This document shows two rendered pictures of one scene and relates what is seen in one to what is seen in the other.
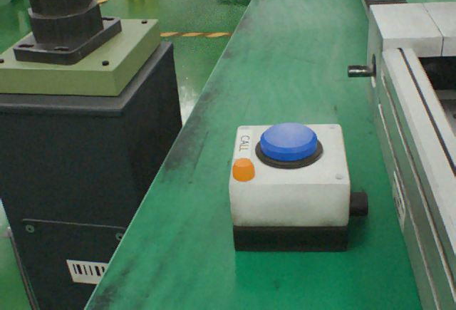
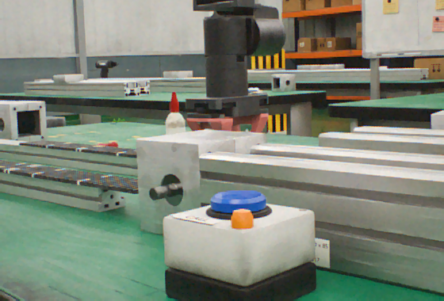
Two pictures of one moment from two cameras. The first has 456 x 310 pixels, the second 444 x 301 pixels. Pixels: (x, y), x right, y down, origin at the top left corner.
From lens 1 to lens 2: 0.38 m
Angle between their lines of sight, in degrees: 57
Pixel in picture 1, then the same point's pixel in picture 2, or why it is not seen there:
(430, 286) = (422, 249)
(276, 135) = (231, 196)
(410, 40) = (215, 143)
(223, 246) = not seen: outside the picture
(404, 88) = (265, 159)
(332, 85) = (104, 234)
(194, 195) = not seen: outside the picture
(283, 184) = (278, 222)
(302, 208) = (290, 246)
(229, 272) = not seen: outside the picture
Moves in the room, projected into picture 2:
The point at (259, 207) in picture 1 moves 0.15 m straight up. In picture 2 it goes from (264, 254) to (258, 27)
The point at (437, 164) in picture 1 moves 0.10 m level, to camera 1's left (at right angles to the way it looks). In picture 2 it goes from (371, 169) to (308, 191)
